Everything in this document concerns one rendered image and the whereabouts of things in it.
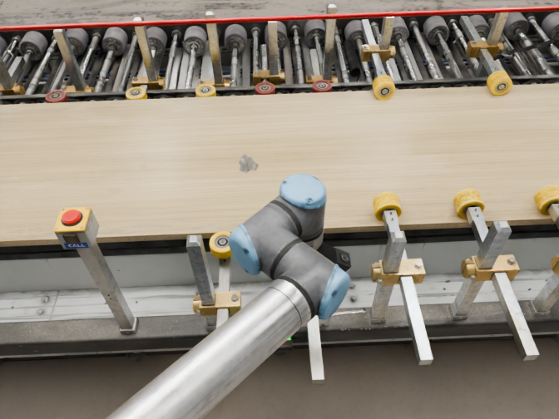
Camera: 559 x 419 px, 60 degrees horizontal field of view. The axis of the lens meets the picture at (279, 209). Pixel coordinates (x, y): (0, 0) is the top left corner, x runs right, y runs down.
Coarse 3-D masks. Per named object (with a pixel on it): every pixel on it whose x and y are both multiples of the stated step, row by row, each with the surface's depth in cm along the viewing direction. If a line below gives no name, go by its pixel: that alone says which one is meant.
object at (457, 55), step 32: (0, 32) 243; (128, 32) 246; (224, 32) 248; (288, 32) 249; (32, 64) 256; (96, 64) 244; (160, 64) 242; (224, 64) 260; (0, 96) 206; (32, 96) 205; (96, 96) 208; (160, 96) 207; (192, 96) 209
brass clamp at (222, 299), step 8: (216, 296) 139; (224, 296) 139; (240, 296) 141; (200, 304) 137; (216, 304) 137; (224, 304) 137; (232, 304) 137; (240, 304) 140; (200, 312) 138; (208, 312) 139; (216, 312) 139; (232, 312) 139
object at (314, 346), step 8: (312, 320) 132; (312, 328) 130; (312, 336) 129; (312, 344) 127; (320, 344) 127; (312, 352) 125; (320, 352) 125; (312, 360) 124; (320, 360) 124; (312, 368) 123; (320, 368) 123; (312, 376) 121; (320, 376) 121
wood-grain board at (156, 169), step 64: (0, 128) 182; (64, 128) 181; (128, 128) 181; (192, 128) 180; (256, 128) 179; (320, 128) 178; (384, 128) 178; (448, 128) 177; (512, 128) 176; (0, 192) 160; (64, 192) 160; (128, 192) 159; (192, 192) 158; (256, 192) 158; (448, 192) 156; (512, 192) 156
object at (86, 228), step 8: (64, 208) 112; (72, 208) 112; (80, 208) 112; (88, 208) 112; (88, 216) 110; (56, 224) 109; (64, 224) 108; (72, 224) 108; (80, 224) 108; (88, 224) 110; (96, 224) 115; (56, 232) 108; (64, 232) 108; (72, 232) 108; (80, 232) 108; (88, 232) 110; (96, 232) 115; (64, 240) 110; (80, 240) 110; (88, 240) 110; (64, 248) 112; (80, 248) 112; (88, 248) 112
